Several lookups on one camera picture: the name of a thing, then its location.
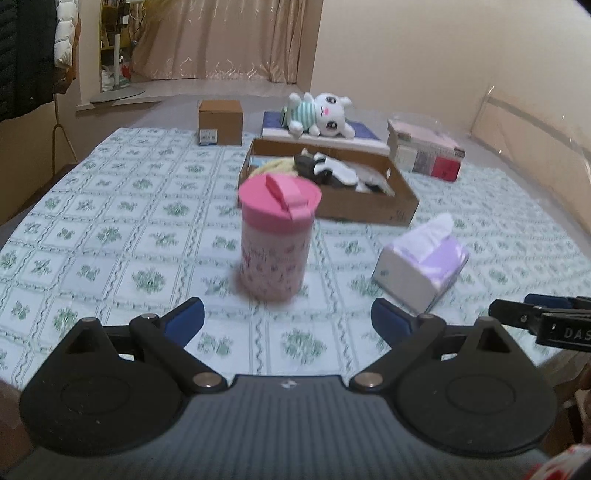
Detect pink lidded cup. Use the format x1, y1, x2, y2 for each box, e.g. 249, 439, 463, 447
238, 173, 322, 303

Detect thick white red book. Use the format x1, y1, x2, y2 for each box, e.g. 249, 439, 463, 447
394, 143, 462, 182

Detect black puffer jacket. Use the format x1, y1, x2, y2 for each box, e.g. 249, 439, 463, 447
0, 0, 21, 123

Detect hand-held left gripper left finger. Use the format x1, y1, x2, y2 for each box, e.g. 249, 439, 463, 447
50, 296, 228, 395

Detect purple tissue pack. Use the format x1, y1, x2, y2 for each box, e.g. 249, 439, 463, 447
372, 213, 471, 313

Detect cluttered shelf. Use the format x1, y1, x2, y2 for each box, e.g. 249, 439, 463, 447
99, 0, 139, 90

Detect white flat box blue top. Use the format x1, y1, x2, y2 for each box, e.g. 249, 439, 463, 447
261, 111, 392, 155

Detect beige curtain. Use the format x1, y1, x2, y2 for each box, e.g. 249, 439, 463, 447
131, 0, 322, 85

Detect small closed cardboard box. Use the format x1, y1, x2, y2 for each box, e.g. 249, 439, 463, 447
198, 100, 244, 147

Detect pink cover book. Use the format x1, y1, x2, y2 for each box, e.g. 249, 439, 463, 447
387, 119, 466, 160

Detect floor stand round base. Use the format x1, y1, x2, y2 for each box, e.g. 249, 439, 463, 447
90, 0, 146, 103

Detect cardboard tray box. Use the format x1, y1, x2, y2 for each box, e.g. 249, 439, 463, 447
238, 137, 420, 227

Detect white plush bunny toy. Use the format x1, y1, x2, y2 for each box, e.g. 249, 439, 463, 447
281, 91, 357, 139

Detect cream knit cloth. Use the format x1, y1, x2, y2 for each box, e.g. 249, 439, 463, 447
249, 157, 301, 178

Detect wooden headboard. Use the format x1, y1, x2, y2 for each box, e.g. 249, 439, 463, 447
471, 85, 591, 162

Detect brown jacket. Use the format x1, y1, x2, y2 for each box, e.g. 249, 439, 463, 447
62, 28, 80, 94

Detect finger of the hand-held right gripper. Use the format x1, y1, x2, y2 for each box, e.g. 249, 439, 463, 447
524, 294, 591, 315
488, 299, 548, 333

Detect person's red patterned clothing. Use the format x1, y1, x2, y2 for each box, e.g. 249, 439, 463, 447
526, 440, 591, 480

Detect white puffer jacket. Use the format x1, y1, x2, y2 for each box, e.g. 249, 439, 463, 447
54, 0, 80, 68

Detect floral patterned tablecloth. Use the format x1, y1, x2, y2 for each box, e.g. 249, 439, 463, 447
0, 127, 591, 384

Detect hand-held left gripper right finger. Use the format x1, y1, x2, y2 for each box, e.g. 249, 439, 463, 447
348, 298, 536, 393

